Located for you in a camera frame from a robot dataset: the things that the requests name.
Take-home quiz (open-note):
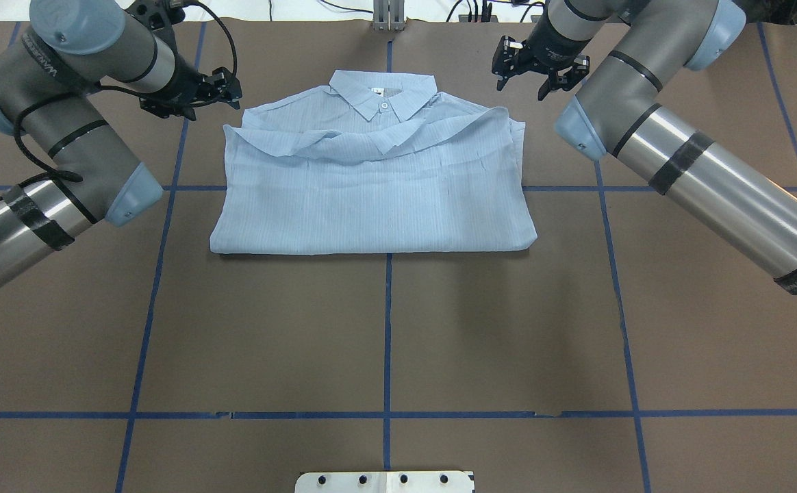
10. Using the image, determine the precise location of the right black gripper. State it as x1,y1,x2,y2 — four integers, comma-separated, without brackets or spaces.
492,27,592,102

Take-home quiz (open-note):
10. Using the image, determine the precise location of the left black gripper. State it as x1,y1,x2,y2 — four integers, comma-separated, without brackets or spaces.
140,58,242,121

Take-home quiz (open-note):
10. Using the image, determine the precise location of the light blue button-up shirt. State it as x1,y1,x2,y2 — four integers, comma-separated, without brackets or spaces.
210,70,538,255

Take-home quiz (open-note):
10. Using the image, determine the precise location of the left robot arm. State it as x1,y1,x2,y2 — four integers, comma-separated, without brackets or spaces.
0,1,242,287

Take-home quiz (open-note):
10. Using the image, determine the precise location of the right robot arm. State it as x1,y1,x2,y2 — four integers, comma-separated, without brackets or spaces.
492,1,797,296

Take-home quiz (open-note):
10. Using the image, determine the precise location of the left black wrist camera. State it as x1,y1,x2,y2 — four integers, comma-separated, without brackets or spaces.
124,0,186,31

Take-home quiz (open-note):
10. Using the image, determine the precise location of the aluminium frame post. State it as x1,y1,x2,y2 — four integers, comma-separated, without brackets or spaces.
372,0,407,32

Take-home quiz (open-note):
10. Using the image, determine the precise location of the white camera mast with base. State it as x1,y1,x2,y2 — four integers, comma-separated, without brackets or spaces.
293,470,476,492

